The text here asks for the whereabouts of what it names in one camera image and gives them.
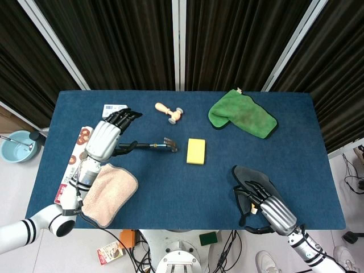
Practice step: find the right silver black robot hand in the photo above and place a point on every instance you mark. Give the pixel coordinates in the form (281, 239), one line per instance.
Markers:
(277, 213)

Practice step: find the yellow sponge block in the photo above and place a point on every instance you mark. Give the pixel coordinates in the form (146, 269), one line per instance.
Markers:
(196, 151)

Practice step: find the gray cloth mitt black trim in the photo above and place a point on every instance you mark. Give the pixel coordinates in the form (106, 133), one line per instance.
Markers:
(247, 173)

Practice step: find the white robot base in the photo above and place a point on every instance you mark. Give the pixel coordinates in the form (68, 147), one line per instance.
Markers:
(179, 253)

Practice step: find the pink woven towel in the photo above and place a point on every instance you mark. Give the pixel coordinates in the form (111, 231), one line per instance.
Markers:
(111, 193)

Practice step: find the printed snack packet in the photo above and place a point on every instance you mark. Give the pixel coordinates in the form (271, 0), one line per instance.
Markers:
(109, 253)

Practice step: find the blue fabric table mat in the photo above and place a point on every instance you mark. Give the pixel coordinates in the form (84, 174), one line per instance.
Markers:
(182, 193)

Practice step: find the green microfiber cloth mitt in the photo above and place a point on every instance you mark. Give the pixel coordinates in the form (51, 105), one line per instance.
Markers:
(244, 115)

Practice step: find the white screen frame post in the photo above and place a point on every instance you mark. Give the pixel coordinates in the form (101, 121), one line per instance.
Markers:
(293, 48)
(54, 45)
(179, 42)

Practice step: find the orange box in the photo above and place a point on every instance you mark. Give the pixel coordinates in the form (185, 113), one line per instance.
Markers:
(126, 239)

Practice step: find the white shoe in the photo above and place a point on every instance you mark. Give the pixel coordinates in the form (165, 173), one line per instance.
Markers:
(266, 261)
(342, 256)

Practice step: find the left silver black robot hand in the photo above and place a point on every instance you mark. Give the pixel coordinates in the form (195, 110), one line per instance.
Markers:
(102, 139)

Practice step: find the dark pleated curtain panel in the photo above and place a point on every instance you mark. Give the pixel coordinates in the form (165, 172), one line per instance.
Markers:
(113, 42)
(338, 71)
(22, 71)
(233, 42)

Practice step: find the white card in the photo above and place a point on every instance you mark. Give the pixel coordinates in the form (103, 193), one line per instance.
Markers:
(112, 108)

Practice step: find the light blue plastic basin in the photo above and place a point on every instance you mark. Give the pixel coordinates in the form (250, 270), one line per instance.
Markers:
(17, 153)

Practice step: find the long printed cardboard box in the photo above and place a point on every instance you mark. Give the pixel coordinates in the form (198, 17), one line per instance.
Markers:
(72, 165)

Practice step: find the black caster wheel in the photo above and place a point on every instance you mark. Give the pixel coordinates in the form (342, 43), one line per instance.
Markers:
(351, 236)

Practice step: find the metal ladle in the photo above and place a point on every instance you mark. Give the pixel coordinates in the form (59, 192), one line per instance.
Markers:
(17, 141)

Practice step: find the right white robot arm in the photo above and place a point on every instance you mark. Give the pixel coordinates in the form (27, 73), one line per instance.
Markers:
(310, 250)

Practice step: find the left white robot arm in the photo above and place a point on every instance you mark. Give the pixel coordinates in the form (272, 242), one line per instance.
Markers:
(65, 199)

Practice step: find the dark green sponge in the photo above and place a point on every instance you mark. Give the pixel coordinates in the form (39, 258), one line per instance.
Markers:
(208, 239)

